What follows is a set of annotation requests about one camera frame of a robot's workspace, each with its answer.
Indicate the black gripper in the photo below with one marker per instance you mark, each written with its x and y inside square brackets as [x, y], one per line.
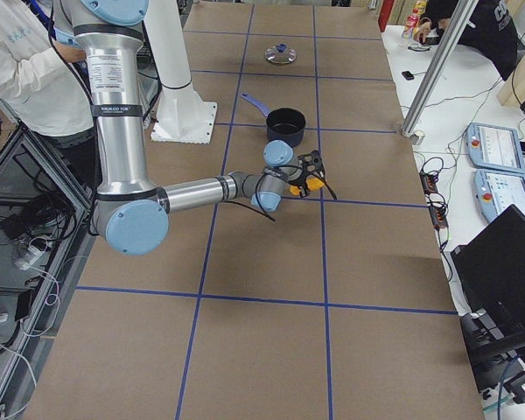
[299, 182]

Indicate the yellow toy corn cob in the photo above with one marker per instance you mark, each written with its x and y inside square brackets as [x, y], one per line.
[313, 183]

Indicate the glass pot lid blue knob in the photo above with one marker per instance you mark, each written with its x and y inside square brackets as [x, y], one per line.
[280, 54]

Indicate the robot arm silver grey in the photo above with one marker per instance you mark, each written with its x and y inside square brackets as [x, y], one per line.
[132, 212]

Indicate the dark blue saucepan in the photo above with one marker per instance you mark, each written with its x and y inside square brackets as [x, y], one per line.
[286, 124]

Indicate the small metal cylinder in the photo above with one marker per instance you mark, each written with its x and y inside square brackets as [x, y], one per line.
[417, 137]

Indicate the black orange usb hub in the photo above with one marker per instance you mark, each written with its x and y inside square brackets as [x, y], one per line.
[435, 201]

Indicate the lower teach pendant blue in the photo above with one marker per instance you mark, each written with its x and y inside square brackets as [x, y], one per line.
[497, 190]

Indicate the teach pendant blue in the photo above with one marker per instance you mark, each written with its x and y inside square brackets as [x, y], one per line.
[497, 190]
[494, 147]

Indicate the upper teach pendant blue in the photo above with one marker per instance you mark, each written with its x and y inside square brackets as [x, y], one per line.
[494, 147]

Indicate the black laptop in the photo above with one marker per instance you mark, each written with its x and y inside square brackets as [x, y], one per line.
[491, 267]

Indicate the person in black shirt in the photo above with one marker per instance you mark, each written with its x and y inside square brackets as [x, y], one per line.
[490, 30]

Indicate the black monitor stand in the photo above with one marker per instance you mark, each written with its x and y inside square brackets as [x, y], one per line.
[496, 354]

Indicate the person in white clothing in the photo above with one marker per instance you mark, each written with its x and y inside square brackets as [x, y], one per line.
[37, 84]

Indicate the white pedestal column with base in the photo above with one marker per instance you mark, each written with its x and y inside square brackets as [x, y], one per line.
[182, 116]

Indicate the aluminium frame post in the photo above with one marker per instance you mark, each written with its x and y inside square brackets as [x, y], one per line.
[463, 11]

